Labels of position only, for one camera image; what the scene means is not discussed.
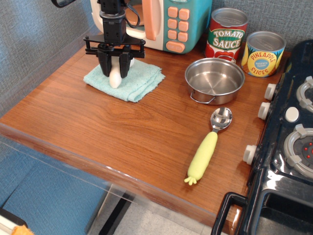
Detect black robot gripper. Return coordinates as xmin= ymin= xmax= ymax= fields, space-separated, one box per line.
xmin=84 ymin=14 xmax=145 ymax=78

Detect white plush mushroom toy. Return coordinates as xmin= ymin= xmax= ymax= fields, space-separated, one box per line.
xmin=109 ymin=56 xmax=122 ymax=89

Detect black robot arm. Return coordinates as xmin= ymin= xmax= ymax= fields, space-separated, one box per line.
xmin=84 ymin=0 xmax=146 ymax=78

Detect light teal folded cloth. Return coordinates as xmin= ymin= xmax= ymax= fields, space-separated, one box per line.
xmin=84 ymin=59 xmax=165 ymax=102

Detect teal toy microwave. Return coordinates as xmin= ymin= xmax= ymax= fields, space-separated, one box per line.
xmin=89 ymin=0 xmax=213 ymax=55

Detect small stainless steel pot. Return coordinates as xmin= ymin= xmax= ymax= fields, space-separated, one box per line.
xmin=185 ymin=58 xmax=245 ymax=105

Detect tomato sauce can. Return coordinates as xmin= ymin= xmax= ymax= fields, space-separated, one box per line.
xmin=205 ymin=8 xmax=248 ymax=62

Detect pineapple slices can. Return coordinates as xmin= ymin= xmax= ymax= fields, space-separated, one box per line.
xmin=241 ymin=31 xmax=287 ymax=78

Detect orange and black corner object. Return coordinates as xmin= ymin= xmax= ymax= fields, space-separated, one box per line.
xmin=0 ymin=208 xmax=34 ymax=235

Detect black toy stove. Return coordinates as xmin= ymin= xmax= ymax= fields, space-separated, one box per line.
xmin=211 ymin=40 xmax=313 ymax=235

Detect black braided cable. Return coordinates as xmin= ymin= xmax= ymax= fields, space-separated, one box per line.
xmin=50 ymin=0 xmax=76 ymax=8

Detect spoon with yellow handle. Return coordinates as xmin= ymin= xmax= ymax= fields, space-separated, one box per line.
xmin=184 ymin=107 xmax=232 ymax=186

